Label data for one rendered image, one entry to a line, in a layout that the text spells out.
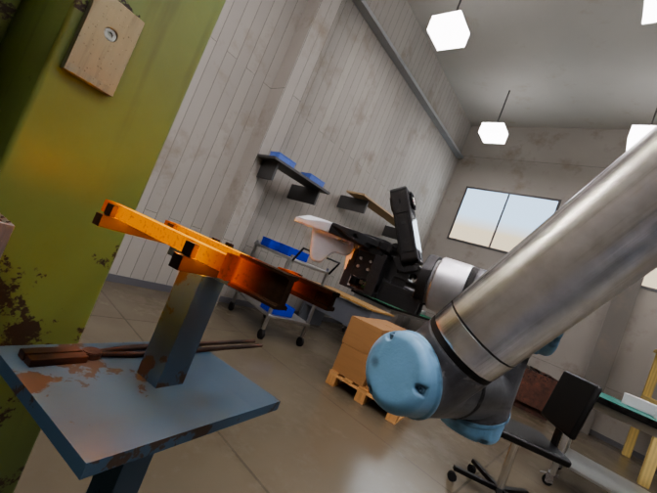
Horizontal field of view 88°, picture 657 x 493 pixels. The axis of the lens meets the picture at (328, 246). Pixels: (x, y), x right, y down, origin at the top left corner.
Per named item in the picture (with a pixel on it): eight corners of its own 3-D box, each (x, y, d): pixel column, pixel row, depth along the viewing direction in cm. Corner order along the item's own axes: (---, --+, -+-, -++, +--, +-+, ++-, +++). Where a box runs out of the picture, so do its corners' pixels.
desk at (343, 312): (319, 325, 587) (333, 287, 590) (377, 358, 505) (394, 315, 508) (293, 320, 538) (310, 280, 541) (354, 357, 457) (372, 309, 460)
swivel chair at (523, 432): (554, 524, 224) (603, 386, 229) (543, 563, 178) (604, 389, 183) (463, 463, 264) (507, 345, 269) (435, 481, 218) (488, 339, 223)
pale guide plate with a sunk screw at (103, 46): (112, 97, 71) (145, 22, 71) (63, 67, 63) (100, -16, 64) (108, 96, 72) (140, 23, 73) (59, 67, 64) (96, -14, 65)
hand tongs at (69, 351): (252, 341, 106) (253, 337, 106) (262, 347, 104) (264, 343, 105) (17, 355, 53) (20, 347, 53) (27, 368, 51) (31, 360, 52)
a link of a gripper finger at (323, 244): (284, 248, 46) (345, 273, 48) (299, 208, 47) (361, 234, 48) (283, 248, 50) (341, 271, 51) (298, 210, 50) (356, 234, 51)
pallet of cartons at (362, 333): (430, 408, 370) (452, 349, 373) (391, 425, 278) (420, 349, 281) (368, 371, 416) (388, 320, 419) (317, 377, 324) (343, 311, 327)
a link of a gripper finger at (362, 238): (329, 232, 46) (388, 255, 47) (333, 221, 46) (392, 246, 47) (325, 233, 51) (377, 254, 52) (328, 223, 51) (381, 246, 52)
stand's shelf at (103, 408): (277, 409, 74) (281, 400, 74) (78, 480, 39) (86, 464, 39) (190, 347, 88) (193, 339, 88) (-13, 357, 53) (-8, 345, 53)
